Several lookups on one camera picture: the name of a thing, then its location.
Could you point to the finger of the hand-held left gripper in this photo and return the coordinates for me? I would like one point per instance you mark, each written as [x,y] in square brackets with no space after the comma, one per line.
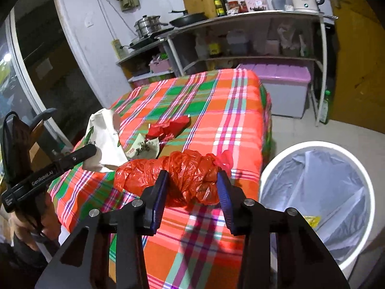
[78,156]

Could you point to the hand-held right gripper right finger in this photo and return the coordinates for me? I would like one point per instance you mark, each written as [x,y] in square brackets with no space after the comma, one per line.
[225,198]

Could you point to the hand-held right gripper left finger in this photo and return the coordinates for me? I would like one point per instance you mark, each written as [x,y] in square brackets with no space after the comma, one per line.
[158,198]

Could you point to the red plastic bag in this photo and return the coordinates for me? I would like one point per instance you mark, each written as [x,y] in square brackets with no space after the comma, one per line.
[186,180]

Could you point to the white round bin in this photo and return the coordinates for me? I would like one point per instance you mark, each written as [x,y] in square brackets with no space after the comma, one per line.
[371,192]

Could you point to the person's left forearm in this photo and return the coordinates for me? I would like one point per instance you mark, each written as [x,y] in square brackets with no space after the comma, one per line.
[18,268]

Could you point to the person's left hand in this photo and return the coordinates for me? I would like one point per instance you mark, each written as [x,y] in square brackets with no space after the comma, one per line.
[49,213]

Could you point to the white paper bag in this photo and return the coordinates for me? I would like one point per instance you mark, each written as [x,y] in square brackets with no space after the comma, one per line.
[102,144]

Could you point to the printed paper wrapper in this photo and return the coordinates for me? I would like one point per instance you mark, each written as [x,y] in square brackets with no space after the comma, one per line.
[144,149]

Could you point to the grey curved chair back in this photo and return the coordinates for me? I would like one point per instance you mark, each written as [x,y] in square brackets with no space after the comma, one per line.
[45,116]

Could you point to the red shiny wrapper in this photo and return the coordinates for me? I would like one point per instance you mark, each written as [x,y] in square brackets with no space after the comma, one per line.
[168,128]

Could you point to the plaid tablecloth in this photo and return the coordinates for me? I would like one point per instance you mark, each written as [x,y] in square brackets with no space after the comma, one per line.
[210,111]

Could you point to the yellow snack wrapper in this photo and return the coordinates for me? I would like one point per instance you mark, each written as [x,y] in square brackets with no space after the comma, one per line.
[312,220]

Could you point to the glass sliding door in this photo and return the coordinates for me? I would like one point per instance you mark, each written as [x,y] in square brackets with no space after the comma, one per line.
[45,66]

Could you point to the clear bin liner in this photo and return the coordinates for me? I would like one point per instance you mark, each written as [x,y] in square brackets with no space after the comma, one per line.
[324,186]

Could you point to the low white shelf unit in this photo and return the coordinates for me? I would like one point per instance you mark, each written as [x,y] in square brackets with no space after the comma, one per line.
[132,60]

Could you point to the yellow hanging packet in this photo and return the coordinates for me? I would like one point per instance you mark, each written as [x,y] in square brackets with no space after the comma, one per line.
[115,48]

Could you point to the purple lid storage box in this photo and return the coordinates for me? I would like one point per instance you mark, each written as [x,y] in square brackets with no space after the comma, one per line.
[285,96]

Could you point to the pink basket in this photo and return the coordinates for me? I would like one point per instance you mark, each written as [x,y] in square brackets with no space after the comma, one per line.
[161,65]

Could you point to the black cooktop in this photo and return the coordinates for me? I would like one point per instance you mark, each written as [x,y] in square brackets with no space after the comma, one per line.
[144,42]

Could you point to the green glass bottle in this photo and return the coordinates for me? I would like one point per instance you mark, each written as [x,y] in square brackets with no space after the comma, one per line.
[325,105]

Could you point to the steel pot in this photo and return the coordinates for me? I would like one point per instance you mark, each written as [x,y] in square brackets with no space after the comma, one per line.
[147,25]

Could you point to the yellow label bottle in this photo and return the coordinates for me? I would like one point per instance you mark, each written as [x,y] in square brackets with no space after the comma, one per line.
[214,46]

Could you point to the white plastic jug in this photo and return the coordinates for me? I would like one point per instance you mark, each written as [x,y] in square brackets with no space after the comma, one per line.
[201,48]

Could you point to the pink container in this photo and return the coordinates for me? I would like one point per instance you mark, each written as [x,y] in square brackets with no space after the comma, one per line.
[272,46]

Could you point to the white metal shelf rack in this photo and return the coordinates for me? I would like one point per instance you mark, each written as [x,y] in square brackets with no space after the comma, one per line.
[321,66]

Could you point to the crumpled plastic bags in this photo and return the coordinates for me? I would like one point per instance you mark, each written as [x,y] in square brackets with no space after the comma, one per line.
[288,39]

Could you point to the black frying pan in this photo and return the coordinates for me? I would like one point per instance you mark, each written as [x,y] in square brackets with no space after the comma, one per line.
[188,19]

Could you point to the yellow wooden door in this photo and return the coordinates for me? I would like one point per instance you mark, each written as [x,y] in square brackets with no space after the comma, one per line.
[355,66]

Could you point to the red jar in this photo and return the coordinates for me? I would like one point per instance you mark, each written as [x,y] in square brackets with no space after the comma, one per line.
[233,7]

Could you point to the dark sauce bottle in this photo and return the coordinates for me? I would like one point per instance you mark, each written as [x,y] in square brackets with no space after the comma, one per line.
[223,3]
[216,4]

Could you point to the pink utensil box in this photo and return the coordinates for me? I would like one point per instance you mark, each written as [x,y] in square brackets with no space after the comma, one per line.
[255,3]

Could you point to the white wall switch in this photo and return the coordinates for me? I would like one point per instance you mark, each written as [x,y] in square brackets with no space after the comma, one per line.
[89,21]

